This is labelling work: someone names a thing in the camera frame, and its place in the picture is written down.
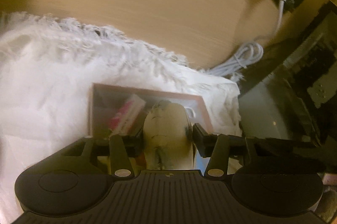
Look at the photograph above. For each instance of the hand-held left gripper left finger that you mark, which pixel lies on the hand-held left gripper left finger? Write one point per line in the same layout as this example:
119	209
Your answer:
140	141

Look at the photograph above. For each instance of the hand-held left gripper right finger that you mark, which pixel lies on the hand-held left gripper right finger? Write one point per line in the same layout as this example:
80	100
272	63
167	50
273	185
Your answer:
198	138

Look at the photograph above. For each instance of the pink cartoon tissue pack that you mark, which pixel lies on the pink cartoon tissue pack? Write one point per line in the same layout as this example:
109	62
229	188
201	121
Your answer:
126	114

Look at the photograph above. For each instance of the white patterned mug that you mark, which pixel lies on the white patterned mug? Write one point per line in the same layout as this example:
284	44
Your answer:
168	129

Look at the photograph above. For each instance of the pink storage box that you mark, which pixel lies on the pink storage box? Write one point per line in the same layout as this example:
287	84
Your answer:
100	97

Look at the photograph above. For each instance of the white fluffy blanket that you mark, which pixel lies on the white fluffy blanket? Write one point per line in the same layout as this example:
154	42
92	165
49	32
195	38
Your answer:
52	68

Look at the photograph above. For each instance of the dark glass cabinet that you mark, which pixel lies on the dark glass cabinet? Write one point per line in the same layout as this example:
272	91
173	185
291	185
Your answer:
297	76

